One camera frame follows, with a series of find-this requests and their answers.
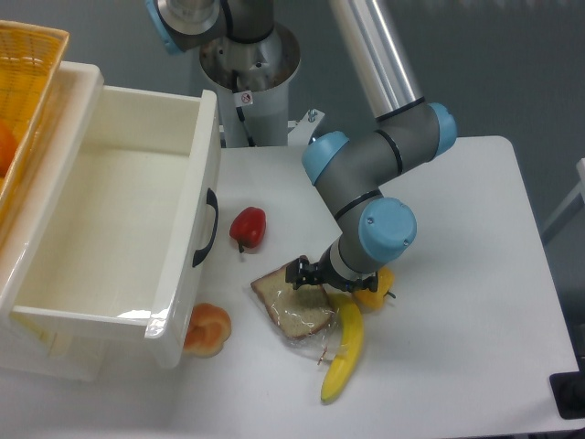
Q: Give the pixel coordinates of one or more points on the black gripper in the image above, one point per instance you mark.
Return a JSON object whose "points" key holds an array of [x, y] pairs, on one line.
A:
{"points": [[301, 272]]}

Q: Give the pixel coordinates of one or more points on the toast slice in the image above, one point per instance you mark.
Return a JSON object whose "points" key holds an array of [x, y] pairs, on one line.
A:
{"points": [[304, 319]]}

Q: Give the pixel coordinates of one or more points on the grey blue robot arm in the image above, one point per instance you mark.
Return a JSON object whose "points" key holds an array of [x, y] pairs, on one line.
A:
{"points": [[346, 173]]}

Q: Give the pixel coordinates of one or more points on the yellow bell pepper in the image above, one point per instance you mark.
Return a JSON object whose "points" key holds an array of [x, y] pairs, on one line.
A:
{"points": [[374, 301]]}

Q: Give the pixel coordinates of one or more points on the yellow banana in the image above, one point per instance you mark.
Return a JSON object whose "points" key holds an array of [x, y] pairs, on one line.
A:
{"points": [[350, 348]]}

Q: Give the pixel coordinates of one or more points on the red bell pepper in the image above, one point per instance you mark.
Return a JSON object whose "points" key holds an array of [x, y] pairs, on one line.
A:
{"points": [[248, 228]]}

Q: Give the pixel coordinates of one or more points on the orange bread roll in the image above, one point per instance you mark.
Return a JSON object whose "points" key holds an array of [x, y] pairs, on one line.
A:
{"points": [[208, 329]]}

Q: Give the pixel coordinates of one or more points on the white plastic drawer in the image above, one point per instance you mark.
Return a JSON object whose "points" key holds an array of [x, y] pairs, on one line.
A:
{"points": [[115, 260]]}

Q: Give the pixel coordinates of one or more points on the black device at table edge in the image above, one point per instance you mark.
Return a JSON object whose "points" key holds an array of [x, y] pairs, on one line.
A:
{"points": [[568, 391]]}

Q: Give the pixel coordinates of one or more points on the white drawer cabinet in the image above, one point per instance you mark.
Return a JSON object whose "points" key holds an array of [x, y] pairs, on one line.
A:
{"points": [[25, 344]]}

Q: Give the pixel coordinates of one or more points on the orange fruit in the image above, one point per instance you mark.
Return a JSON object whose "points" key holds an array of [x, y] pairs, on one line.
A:
{"points": [[8, 146]]}

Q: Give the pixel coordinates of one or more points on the yellow woven basket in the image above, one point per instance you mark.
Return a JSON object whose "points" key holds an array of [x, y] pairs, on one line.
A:
{"points": [[30, 58]]}

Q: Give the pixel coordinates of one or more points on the black drawer handle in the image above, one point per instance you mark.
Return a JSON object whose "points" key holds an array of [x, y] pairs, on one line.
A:
{"points": [[201, 253]]}

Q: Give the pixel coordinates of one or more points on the white bracket with bolt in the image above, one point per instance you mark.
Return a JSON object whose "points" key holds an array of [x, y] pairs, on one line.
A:
{"points": [[303, 132]]}

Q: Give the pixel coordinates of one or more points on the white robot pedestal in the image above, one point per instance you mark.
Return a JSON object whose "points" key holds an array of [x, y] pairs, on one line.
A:
{"points": [[252, 84]]}

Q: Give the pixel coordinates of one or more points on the white metal frame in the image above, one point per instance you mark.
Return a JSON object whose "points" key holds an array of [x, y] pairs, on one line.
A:
{"points": [[566, 210]]}

